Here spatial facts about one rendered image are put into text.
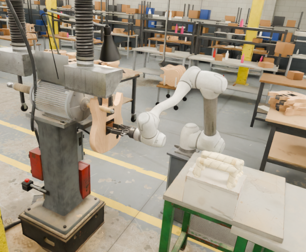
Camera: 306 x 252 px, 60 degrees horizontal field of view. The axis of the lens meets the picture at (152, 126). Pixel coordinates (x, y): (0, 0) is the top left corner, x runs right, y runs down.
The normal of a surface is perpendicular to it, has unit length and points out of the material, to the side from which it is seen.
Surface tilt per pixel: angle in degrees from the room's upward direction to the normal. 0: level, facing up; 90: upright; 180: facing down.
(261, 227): 0
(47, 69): 90
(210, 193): 90
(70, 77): 90
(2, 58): 90
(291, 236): 0
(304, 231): 0
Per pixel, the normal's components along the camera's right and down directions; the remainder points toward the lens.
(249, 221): 0.07, -0.91
